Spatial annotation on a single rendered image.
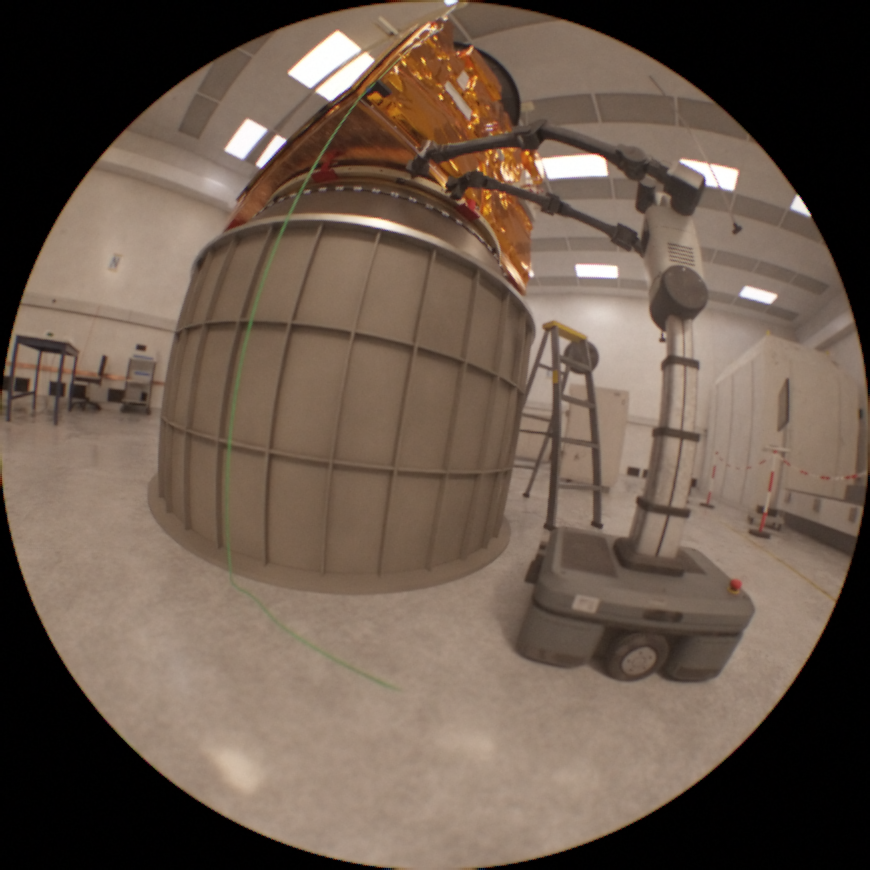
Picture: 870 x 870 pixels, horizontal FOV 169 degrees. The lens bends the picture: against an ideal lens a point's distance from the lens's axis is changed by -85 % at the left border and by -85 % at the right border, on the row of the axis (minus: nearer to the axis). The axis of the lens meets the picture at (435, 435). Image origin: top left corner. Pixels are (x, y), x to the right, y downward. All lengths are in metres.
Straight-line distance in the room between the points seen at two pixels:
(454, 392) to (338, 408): 0.40
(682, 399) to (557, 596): 0.61
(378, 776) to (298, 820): 0.16
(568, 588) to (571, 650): 0.17
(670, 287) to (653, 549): 0.73
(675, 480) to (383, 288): 1.02
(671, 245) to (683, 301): 0.20
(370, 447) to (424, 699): 0.68
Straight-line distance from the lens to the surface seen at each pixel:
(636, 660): 0.84
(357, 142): 1.57
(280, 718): 0.64
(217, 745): 0.63
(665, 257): 1.03
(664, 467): 0.87
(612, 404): 4.53
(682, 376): 0.93
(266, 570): 1.00
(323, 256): 1.02
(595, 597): 0.71
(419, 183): 1.57
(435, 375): 0.96
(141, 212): 6.99
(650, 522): 0.88
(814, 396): 6.93
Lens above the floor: 0.55
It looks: 2 degrees down
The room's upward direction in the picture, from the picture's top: 9 degrees clockwise
